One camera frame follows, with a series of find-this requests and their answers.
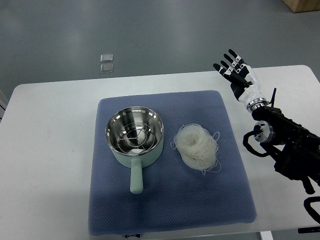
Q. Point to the upper metal floor plate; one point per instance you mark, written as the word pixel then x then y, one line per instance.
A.
pixel 106 57

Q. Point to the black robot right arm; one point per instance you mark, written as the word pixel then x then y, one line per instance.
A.
pixel 295 150

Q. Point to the brown cardboard box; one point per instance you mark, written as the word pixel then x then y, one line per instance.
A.
pixel 301 6

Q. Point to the white vermicelli noodle bundle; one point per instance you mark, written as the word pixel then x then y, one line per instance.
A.
pixel 198 148

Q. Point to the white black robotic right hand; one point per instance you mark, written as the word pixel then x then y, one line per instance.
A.
pixel 243 81

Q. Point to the mint green steel pot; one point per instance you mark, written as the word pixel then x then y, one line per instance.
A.
pixel 136 163

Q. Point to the wire steaming rack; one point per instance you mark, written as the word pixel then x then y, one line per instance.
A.
pixel 135 138

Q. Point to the blue quilted mat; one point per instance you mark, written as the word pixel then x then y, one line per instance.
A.
pixel 175 196

